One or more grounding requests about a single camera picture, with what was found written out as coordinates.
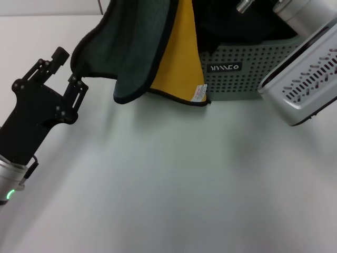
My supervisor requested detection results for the black cloth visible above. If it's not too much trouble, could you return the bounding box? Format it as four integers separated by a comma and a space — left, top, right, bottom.
192, 0, 298, 57

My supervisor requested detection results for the yellow and dark green towel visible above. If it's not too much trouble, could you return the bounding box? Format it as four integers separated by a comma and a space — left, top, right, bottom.
70, 0, 213, 108

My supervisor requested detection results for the thin black left wrist cable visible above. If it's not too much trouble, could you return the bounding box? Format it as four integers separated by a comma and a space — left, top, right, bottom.
21, 155, 39, 185

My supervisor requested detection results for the grey green perforated storage box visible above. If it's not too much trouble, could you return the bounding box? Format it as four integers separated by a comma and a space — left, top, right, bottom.
199, 34, 303, 102

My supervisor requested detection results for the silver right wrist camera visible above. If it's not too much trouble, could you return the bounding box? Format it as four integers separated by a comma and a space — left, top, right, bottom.
257, 22, 337, 127

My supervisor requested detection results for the right wrist silver plug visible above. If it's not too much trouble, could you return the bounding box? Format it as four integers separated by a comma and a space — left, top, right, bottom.
236, 0, 255, 13

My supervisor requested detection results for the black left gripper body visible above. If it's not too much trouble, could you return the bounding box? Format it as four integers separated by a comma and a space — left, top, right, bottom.
0, 79, 78, 167

